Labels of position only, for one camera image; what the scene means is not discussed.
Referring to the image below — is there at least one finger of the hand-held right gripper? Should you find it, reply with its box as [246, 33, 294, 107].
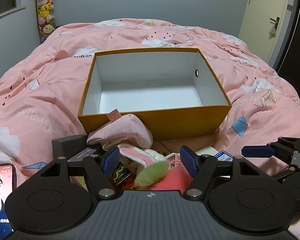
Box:
[241, 136, 300, 163]
[272, 166, 300, 182]

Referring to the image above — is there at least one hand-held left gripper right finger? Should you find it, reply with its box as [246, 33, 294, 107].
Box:
[180, 145, 275, 198]

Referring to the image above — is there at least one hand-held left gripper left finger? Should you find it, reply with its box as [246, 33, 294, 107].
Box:
[27, 146, 121, 198]

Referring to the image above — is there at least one white long box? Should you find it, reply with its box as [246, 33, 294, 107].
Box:
[195, 146, 217, 157]

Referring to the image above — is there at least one pink case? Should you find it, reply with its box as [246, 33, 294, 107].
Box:
[150, 166, 193, 192]

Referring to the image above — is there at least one white knitted doll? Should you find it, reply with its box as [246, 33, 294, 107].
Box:
[117, 145, 182, 168]

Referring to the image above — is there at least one pink fabric pouch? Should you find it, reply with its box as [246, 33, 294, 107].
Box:
[87, 109, 153, 151]

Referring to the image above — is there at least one yellow cardboard box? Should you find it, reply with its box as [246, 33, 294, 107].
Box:
[77, 47, 232, 142]

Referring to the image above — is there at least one red green feather toy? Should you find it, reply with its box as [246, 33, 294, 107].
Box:
[121, 161, 169, 190]

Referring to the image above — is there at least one tan wooden block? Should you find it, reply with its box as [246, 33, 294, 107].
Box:
[69, 176, 89, 193]

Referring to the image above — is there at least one dark multicoloured trinket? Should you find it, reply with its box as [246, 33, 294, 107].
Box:
[112, 163, 133, 186]

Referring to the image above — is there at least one blue white packet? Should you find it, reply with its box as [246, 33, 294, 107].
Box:
[213, 150, 234, 161]

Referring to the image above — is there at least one black box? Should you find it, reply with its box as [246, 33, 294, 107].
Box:
[52, 134, 88, 158]

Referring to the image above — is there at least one pink printed blanket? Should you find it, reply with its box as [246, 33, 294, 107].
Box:
[0, 18, 300, 240]

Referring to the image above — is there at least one smartphone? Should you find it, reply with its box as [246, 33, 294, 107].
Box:
[0, 163, 17, 240]

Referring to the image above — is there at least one cream door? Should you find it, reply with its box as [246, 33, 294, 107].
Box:
[238, 0, 300, 63]

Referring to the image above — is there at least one column of plush toys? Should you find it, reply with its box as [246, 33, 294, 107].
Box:
[33, 0, 57, 44]

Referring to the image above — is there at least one dark door frame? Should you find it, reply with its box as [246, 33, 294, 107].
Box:
[272, 0, 300, 76]

